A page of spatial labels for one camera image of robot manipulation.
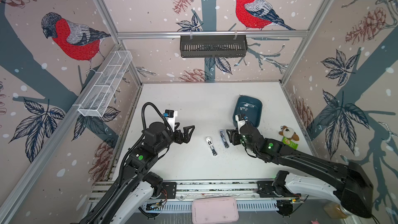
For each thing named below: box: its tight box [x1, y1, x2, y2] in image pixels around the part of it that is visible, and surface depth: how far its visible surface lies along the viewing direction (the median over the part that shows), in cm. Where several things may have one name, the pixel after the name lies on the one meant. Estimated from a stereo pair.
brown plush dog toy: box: [278, 125, 300, 142], surface depth 92 cm
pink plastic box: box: [191, 196, 240, 224], surface depth 67 cm
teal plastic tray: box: [232, 95, 263, 129], surface depth 107 cm
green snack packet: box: [281, 135, 299, 150], surface depth 90 cm
